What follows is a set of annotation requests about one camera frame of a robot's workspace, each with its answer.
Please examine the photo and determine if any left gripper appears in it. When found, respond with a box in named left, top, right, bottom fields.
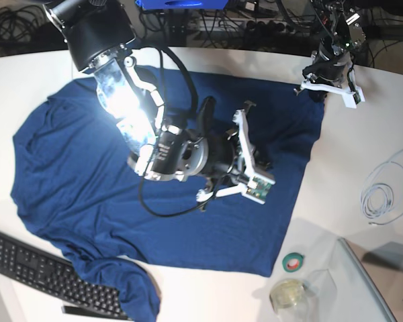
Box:
left=302, top=50, right=351, bottom=87

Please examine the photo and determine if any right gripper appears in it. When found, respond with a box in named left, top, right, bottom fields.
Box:
left=201, top=132, right=242, bottom=178

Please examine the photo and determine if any dark blue t-shirt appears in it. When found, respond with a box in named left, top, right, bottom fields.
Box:
left=11, top=72, right=324, bottom=321

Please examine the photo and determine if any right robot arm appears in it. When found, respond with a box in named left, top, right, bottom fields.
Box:
left=44, top=1, right=249, bottom=183

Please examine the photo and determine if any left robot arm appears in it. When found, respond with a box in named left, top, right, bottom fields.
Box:
left=276, top=1, right=365, bottom=91

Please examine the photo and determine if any green tape roll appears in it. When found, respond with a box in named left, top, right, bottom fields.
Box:
left=282, top=252, right=304, bottom=272

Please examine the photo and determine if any blue box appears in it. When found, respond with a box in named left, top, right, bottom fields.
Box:
left=135, top=0, right=228, bottom=10

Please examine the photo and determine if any clear glass jar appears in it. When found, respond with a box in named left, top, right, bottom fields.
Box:
left=269, top=279, right=312, bottom=322

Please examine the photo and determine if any black computer keyboard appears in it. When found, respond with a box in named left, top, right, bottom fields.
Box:
left=0, top=232, right=129, bottom=321

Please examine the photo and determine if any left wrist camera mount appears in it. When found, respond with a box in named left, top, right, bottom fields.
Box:
left=294, top=62, right=365, bottom=109

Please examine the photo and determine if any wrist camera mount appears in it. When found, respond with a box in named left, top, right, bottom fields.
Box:
left=294, top=62, right=365, bottom=109
left=196, top=101, right=275, bottom=205

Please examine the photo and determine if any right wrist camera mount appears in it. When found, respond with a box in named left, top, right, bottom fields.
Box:
left=196, top=101, right=275, bottom=205

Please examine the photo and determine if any coiled white cable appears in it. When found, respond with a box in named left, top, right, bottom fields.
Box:
left=360, top=146, right=403, bottom=226

